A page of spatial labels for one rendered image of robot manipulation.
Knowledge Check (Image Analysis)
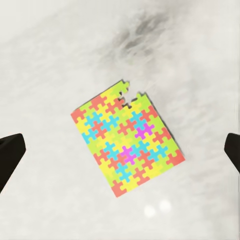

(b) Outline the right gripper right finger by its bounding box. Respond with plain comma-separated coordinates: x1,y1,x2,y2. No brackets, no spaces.
224,132,240,173

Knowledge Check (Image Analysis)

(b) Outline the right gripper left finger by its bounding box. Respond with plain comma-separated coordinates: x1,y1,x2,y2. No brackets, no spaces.
0,133,26,193

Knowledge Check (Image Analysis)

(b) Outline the jigsaw puzzle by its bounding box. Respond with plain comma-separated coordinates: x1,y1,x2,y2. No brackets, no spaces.
70,81,186,198

